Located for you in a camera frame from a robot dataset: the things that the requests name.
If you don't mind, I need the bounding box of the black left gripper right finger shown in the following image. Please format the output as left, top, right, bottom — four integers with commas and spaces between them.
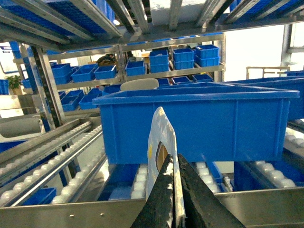
178, 154, 244, 228

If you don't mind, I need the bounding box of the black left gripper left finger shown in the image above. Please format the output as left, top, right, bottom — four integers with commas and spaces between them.
131, 155, 174, 228

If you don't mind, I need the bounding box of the flower gift bag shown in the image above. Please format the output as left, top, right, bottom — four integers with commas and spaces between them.
146, 107, 186, 228

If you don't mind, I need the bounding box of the white roller conveyor track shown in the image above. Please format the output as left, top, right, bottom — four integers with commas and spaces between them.
0, 125, 103, 207

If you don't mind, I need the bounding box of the large blue plastic crate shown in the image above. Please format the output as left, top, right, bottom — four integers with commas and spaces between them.
93, 84, 300, 164

